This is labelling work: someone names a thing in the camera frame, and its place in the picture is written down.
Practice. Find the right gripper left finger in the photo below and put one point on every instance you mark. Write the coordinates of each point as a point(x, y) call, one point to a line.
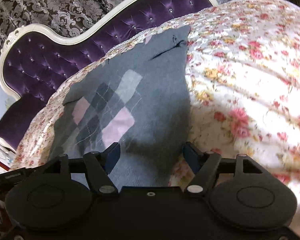
point(98, 167)

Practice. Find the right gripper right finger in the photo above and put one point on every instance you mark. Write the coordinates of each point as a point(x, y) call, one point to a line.
point(204, 165)

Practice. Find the grey argyle sweater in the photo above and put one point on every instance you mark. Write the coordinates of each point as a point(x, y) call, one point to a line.
point(138, 99)

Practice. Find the floral bedspread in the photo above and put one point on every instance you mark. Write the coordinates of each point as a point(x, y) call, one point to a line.
point(243, 76)

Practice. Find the purple tufted headboard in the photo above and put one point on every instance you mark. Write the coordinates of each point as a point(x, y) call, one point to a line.
point(35, 60)

